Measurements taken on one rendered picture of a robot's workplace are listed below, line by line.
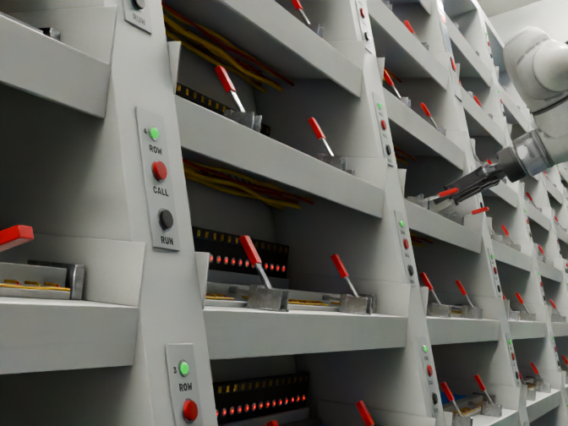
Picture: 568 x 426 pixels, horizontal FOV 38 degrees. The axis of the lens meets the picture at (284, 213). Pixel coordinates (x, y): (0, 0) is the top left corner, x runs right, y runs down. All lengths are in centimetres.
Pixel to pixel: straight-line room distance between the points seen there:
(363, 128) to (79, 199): 73
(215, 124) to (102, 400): 31
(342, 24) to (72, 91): 81
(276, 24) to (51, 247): 50
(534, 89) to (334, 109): 55
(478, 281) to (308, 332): 108
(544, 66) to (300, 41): 72
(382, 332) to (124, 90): 61
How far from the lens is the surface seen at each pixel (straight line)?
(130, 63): 74
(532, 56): 178
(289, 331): 90
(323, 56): 123
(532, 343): 267
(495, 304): 198
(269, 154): 95
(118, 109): 70
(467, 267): 200
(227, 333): 78
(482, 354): 199
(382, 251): 131
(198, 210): 118
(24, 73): 64
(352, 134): 136
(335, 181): 114
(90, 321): 61
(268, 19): 108
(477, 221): 200
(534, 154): 183
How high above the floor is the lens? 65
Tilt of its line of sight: 12 degrees up
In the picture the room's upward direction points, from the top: 9 degrees counter-clockwise
